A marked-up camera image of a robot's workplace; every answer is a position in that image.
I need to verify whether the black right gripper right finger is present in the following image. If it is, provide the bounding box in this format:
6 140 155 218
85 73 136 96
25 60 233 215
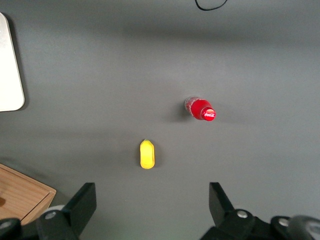
199 181 274 240

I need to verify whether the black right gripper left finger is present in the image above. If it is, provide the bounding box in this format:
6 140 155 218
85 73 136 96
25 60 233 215
35 182 98 240

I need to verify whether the beige plastic tray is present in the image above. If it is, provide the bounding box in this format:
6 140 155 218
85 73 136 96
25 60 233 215
0 11 26 113

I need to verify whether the oak wooden drawer cabinet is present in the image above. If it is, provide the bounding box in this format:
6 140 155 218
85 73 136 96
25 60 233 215
0 163 58 226

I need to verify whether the yellow lemon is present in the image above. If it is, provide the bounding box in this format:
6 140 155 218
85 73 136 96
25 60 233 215
138 138 157 171

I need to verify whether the red cola bottle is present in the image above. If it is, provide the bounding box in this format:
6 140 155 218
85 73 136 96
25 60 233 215
183 95 218 123

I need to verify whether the thin black looped cable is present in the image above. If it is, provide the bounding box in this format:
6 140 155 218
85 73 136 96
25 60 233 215
194 0 229 12

